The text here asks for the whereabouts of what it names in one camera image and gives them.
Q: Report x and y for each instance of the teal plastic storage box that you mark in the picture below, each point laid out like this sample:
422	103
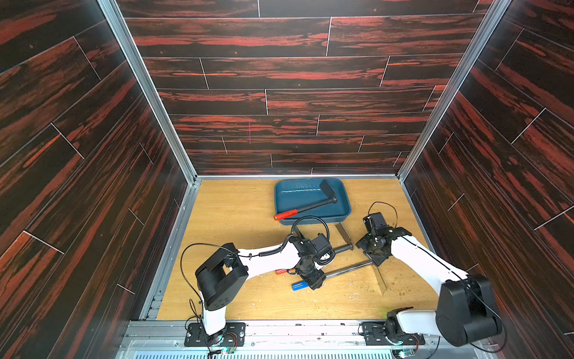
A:
291	194

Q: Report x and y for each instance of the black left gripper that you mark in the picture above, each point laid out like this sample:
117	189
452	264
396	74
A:
317	281

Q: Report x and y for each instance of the chrome hoe blue grip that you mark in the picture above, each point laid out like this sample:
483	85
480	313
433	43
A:
303	285

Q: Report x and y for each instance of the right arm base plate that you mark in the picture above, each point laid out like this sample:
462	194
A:
383	334

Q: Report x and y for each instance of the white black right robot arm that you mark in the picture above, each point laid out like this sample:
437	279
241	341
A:
466	310

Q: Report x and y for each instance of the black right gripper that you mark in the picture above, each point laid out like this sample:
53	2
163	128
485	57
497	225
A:
374	247

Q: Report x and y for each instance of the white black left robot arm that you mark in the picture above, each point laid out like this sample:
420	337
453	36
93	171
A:
221	277

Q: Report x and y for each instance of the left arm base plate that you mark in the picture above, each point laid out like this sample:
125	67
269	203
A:
232	335

